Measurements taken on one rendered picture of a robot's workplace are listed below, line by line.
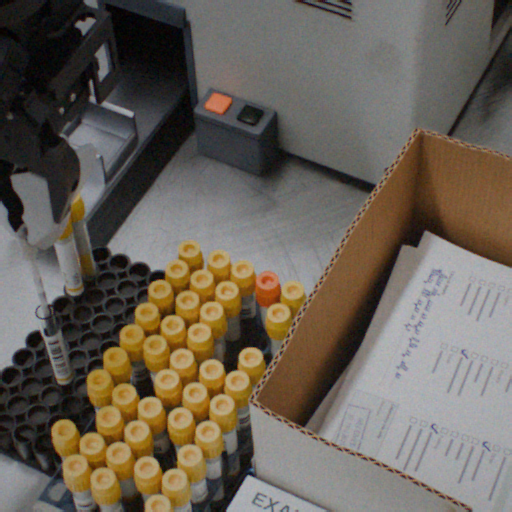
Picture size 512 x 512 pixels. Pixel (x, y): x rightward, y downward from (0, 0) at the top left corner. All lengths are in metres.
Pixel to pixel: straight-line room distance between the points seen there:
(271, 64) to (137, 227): 0.16
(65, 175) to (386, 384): 0.27
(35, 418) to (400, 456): 0.25
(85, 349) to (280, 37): 0.27
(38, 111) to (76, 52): 0.04
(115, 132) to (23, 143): 0.33
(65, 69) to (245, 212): 0.36
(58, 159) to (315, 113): 0.34
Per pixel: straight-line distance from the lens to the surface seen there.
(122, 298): 0.96
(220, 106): 1.04
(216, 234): 1.02
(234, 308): 0.85
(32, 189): 0.75
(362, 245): 0.86
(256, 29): 0.98
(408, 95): 0.95
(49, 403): 0.93
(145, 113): 1.06
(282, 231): 1.02
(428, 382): 0.87
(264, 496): 0.82
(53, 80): 0.70
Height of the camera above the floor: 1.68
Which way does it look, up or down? 53 degrees down
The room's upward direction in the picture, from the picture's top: 4 degrees counter-clockwise
